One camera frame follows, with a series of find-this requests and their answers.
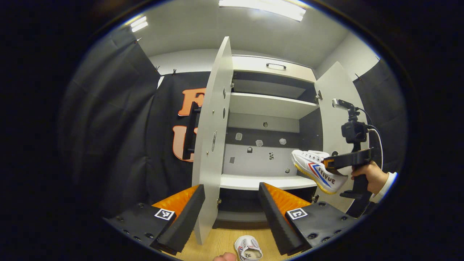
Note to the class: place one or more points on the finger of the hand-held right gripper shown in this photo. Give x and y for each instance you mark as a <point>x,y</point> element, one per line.
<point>340,161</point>

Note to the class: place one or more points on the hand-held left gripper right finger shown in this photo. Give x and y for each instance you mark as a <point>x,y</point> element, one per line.
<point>272,217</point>

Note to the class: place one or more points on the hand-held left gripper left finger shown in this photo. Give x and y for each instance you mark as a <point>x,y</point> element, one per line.
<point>188,214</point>

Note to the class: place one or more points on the white canvas shoe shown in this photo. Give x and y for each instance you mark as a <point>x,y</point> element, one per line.
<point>248,248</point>
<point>308,163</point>

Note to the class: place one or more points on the white cabinet door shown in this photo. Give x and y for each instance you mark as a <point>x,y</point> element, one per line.
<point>208,174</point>
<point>333,87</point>

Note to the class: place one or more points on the white shoe cabinet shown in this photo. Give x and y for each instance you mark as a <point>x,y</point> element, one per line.
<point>268,165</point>

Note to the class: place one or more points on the white cabinet shelf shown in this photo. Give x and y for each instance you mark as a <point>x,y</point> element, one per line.
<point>246,182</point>
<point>270,105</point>

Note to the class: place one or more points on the white cabinet drawer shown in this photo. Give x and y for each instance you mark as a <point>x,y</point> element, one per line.
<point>250,64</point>

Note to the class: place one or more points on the black backdrop cloth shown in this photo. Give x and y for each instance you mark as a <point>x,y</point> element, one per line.
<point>108,127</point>

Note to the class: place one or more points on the long ceiling light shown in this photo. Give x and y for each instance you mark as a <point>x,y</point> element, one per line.
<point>262,7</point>

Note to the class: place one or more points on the small ceiling light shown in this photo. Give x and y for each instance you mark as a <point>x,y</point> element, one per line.
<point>139,24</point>

